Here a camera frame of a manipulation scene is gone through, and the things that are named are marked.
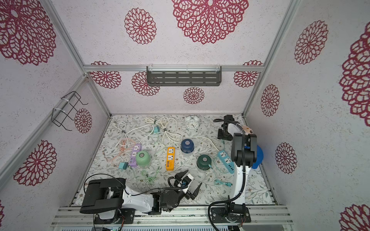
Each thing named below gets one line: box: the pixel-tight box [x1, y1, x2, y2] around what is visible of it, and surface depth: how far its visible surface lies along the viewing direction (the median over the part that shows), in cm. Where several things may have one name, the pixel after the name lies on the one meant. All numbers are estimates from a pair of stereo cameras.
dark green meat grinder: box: [196, 154, 212, 171], surface depth 85 cm
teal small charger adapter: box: [118, 162, 129, 170], surface depth 92 cm
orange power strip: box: [165, 146, 176, 171], surface depth 94 cm
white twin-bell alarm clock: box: [185, 114, 200, 130], surface depth 107 cm
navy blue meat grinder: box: [180, 138, 195, 154], surface depth 92 cm
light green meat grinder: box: [135, 150, 151, 167], surface depth 87 cm
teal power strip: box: [217, 150, 235, 174], surface depth 94 cm
